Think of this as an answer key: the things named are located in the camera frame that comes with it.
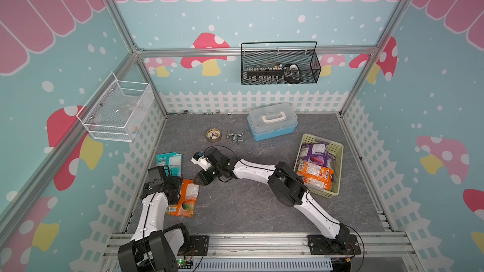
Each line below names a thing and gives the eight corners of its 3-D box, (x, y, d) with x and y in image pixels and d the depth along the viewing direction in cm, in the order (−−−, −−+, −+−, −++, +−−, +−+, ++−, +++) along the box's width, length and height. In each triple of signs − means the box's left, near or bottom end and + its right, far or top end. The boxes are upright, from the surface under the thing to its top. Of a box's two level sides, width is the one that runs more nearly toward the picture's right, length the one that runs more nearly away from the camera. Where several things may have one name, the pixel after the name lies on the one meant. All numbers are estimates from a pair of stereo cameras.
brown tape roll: (205, 142, 109) (204, 140, 108) (207, 131, 115) (207, 128, 113) (221, 142, 109) (220, 140, 108) (222, 131, 115) (222, 128, 113)
